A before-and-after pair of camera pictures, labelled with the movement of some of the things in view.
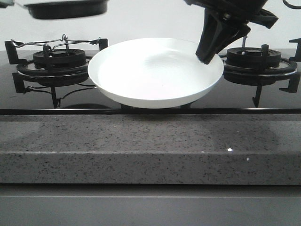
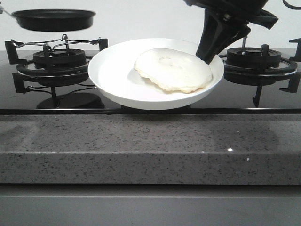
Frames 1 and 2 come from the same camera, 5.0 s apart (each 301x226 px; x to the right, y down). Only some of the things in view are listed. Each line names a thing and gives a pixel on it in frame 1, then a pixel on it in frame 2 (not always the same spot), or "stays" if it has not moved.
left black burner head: [61, 59] stays
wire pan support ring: [64, 40] stays
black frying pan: [67, 9] -> [52, 20]
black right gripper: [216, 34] stays
